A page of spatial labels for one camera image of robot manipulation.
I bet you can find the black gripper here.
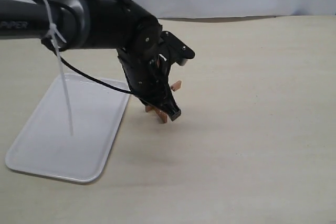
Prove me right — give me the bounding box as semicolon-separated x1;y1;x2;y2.
117;48;181;121

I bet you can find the orange notched block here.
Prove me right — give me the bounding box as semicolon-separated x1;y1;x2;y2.
170;80;182;92
145;105;168;124

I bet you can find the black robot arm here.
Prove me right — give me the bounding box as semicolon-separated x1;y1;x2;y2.
1;0;194;120

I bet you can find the white zip tie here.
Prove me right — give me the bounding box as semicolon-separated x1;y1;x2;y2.
43;0;74;136

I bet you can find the white plastic tray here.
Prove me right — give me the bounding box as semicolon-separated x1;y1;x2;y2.
5;73;129;184

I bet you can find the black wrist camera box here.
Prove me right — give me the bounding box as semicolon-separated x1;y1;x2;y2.
159;31;195;66

